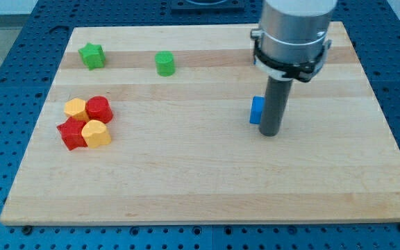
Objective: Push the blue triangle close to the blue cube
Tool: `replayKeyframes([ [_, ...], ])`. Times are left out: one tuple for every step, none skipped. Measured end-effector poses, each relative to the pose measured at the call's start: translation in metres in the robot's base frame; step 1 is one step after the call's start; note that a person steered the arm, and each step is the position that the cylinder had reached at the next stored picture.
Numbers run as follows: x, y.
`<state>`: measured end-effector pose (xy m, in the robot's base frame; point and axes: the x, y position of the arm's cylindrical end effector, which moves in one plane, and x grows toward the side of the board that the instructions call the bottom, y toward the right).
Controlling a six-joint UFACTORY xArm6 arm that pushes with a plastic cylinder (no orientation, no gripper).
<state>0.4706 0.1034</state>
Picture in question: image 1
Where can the blue triangle block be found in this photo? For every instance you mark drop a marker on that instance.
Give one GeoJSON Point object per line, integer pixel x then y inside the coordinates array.
{"type": "Point", "coordinates": [256, 109]}

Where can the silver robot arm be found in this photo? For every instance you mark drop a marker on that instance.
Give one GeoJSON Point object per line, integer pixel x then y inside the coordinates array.
{"type": "Point", "coordinates": [290, 40]}

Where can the wooden board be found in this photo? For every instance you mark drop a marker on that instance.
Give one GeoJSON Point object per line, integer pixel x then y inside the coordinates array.
{"type": "Point", "coordinates": [183, 150]}

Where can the green cylinder block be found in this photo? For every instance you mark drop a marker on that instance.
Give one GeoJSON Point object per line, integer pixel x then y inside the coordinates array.
{"type": "Point", "coordinates": [165, 65]}

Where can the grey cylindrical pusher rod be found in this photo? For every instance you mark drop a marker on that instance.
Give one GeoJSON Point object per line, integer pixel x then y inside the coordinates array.
{"type": "Point", "coordinates": [276, 98]}

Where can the red cylinder block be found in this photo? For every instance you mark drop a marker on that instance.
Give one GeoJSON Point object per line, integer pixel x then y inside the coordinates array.
{"type": "Point", "coordinates": [98, 108]}

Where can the yellow heart block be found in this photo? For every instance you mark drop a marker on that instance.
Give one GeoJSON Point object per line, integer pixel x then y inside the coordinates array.
{"type": "Point", "coordinates": [96, 133]}

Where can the yellow hexagon block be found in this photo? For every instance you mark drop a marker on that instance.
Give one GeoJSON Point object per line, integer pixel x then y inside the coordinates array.
{"type": "Point", "coordinates": [76, 108]}

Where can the green star block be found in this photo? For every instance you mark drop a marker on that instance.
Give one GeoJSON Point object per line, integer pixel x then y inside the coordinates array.
{"type": "Point", "coordinates": [92, 56]}

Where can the red star block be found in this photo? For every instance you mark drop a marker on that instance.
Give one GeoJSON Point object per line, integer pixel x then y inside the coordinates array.
{"type": "Point", "coordinates": [70, 132]}

